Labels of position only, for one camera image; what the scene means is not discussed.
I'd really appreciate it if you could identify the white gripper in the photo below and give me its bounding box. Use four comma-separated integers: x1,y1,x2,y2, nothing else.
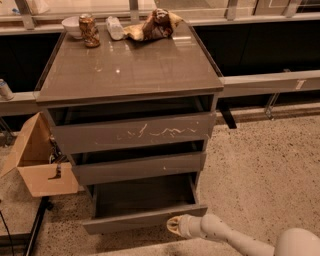
166,214,205,239

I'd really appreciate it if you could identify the grey bottom drawer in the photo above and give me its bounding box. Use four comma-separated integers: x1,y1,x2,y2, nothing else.
83,173,207,234

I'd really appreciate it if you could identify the grey drawer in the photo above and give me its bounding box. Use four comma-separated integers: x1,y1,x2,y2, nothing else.
83,173,207,234
49,95,215,154
72,140,206,185

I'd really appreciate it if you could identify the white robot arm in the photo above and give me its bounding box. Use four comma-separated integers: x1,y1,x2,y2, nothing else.
167,214,320,256

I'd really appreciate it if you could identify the grey middle drawer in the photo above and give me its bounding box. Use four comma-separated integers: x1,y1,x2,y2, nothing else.
72,140,206,185

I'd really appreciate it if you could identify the grey drawer cabinet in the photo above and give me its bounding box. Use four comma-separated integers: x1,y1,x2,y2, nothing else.
34,20,225,201

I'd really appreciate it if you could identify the grey top drawer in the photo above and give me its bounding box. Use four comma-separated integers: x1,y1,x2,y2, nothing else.
49,95,215,154

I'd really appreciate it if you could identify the black floor bar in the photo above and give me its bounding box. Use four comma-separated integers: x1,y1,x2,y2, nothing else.
23,196,53,256

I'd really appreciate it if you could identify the open cardboard box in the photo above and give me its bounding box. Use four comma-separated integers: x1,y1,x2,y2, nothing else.
1,113,79,197

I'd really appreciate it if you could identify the brown soda can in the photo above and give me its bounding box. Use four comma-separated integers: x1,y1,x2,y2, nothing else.
79,13,100,48

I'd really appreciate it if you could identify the white bowl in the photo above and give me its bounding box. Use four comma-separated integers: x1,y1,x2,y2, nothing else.
61,16,82,39

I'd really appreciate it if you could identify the black cable on floor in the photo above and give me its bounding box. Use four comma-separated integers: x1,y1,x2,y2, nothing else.
0,210,16,256

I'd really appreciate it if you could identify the grey horizontal rail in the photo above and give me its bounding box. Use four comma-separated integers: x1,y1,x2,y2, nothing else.
0,70,320,116

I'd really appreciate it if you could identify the white can on rail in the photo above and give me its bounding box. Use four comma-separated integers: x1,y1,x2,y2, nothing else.
0,79,14,101

